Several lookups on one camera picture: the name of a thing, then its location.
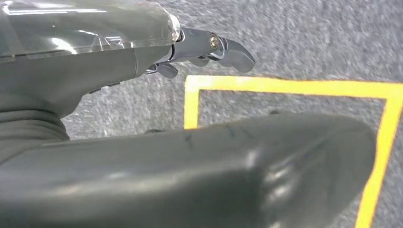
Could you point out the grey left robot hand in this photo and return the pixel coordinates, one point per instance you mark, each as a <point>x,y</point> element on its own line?
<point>78,69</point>

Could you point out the yellow floor tape square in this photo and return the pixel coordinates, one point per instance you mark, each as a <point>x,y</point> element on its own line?
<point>283,85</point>

